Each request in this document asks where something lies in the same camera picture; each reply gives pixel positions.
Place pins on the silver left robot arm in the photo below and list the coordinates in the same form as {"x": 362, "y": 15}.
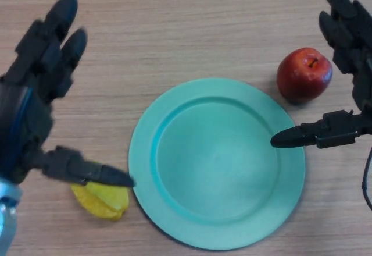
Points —
{"x": 7, "y": 215}

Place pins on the red apple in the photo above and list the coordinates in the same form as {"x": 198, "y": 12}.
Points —
{"x": 300, "y": 77}

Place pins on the yellow starfruit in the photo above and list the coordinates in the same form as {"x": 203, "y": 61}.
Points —
{"x": 101, "y": 202}

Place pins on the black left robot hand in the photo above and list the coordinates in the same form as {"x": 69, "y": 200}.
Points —
{"x": 29, "y": 116}

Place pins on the green round plate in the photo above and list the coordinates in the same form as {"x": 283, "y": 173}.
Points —
{"x": 218, "y": 174}

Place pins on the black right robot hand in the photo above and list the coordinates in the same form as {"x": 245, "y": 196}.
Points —
{"x": 360, "y": 72}

